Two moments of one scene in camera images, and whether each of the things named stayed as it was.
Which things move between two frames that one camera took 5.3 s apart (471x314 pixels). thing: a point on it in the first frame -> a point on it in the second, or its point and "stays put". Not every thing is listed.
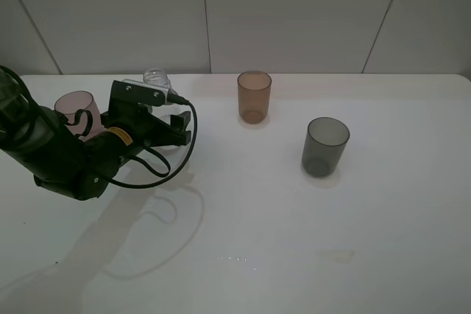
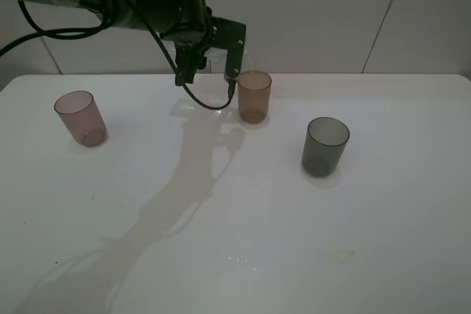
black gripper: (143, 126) -> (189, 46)
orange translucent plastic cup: (254, 93) stays put
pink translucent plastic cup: (70, 103) stays put
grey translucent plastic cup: (325, 140) stays put
